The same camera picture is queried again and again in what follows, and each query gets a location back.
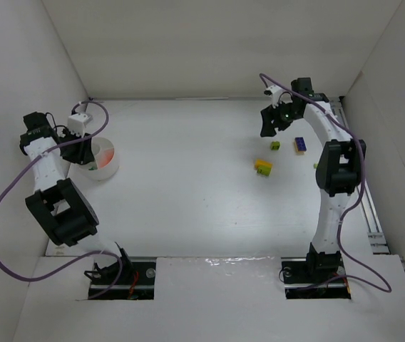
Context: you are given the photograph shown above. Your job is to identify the lime green lego brick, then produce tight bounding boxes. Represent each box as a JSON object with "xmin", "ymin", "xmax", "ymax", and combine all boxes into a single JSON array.
[
  {"xmin": 270, "ymin": 141, "xmax": 281, "ymax": 150},
  {"xmin": 256, "ymin": 165, "xmax": 272, "ymax": 177}
]

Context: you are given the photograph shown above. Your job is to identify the yellow lego brick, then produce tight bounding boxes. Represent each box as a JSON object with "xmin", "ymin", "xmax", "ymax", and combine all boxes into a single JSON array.
[{"xmin": 254, "ymin": 159, "xmax": 273, "ymax": 169}]

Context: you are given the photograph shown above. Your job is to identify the small orange lego brick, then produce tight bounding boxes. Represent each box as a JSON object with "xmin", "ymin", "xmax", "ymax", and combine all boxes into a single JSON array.
[{"xmin": 97, "ymin": 149, "xmax": 114, "ymax": 169}]

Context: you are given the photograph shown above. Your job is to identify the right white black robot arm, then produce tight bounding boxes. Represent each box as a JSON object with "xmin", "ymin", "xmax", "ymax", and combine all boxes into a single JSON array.
[{"xmin": 260, "ymin": 75, "xmax": 366, "ymax": 286}]

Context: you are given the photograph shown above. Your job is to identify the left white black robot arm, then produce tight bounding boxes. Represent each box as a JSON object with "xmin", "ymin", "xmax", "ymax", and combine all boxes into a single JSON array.
[{"xmin": 19, "ymin": 112, "xmax": 135, "ymax": 284}]

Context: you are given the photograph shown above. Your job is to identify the white round divided container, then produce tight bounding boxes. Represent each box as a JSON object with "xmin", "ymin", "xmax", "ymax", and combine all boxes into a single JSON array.
[{"xmin": 77, "ymin": 138, "xmax": 119, "ymax": 181}]

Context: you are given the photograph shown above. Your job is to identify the purple lego brick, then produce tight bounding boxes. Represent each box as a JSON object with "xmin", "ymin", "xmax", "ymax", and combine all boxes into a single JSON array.
[{"xmin": 294, "ymin": 137, "xmax": 307, "ymax": 151}]

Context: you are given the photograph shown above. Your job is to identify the flat yellow lego plate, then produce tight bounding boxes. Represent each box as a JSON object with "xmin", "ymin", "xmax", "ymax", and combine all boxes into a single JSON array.
[{"xmin": 293, "ymin": 142, "xmax": 306, "ymax": 155}]

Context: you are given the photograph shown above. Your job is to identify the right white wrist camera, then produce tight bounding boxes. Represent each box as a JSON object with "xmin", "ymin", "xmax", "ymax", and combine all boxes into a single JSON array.
[{"xmin": 264, "ymin": 85, "xmax": 290, "ymax": 108}]

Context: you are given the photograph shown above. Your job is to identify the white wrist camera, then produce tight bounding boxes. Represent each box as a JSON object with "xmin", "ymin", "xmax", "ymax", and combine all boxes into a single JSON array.
[
  {"xmin": 264, "ymin": 85, "xmax": 290, "ymax": 108},
  {"xmin": 66, "ymin": 102, "xmax": 93, "ymax": 138}
]

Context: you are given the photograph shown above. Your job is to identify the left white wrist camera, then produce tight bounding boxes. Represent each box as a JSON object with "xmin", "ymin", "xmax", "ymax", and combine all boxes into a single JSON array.
[{"xmin": 66, "ymin": 102, "xmax": 93, "ymax": 138}]

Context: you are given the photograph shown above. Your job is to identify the right aluminium rail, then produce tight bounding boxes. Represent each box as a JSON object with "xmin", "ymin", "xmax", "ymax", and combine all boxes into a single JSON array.
[{"xmin": 331, "ymin": 97, "xmax": 391, "ymax": 255}]

